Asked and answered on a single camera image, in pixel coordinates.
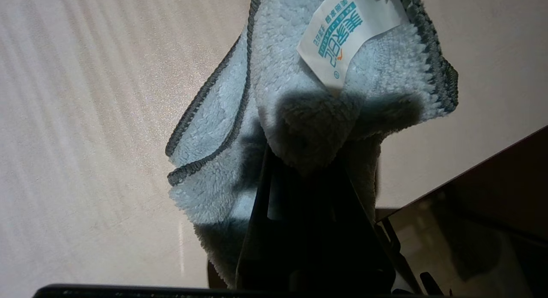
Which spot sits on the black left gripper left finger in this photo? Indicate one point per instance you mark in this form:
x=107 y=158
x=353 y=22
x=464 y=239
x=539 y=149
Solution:
x=261 y=246

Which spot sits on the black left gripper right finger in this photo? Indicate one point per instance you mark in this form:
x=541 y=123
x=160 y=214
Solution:
x=359 y=263

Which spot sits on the light blue microfibre cloth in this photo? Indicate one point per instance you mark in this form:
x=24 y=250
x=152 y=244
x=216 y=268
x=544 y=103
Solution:
x=274 y=54

